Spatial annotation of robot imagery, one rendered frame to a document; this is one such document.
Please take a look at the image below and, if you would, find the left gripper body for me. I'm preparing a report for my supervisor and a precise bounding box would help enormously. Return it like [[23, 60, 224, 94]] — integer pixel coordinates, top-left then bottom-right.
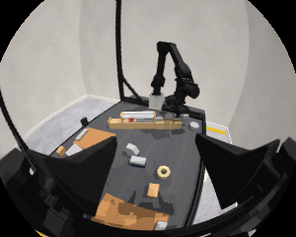
[[175, 91, 190, 115]]

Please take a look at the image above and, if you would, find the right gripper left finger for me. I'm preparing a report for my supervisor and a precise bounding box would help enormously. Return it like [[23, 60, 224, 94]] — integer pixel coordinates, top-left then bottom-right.
[[27, 136, 117, 217]]

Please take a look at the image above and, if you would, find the small brown wooden block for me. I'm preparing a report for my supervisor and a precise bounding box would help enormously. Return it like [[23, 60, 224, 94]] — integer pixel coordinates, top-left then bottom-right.
[[56, 146, 66, 157], [147, 183, 159, 198]]

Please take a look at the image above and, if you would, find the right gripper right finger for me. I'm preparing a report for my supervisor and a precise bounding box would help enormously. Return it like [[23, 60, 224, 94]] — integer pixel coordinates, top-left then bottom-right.
[[195, 133, 280, 210]]

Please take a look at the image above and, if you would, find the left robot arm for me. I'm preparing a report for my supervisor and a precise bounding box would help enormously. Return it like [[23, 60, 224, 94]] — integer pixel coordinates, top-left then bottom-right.
[[151, 41, 200, 106]]

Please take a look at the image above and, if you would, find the cream roll of tape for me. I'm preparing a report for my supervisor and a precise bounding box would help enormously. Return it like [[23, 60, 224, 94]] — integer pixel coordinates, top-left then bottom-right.
[[157, 166, 170, 180]]

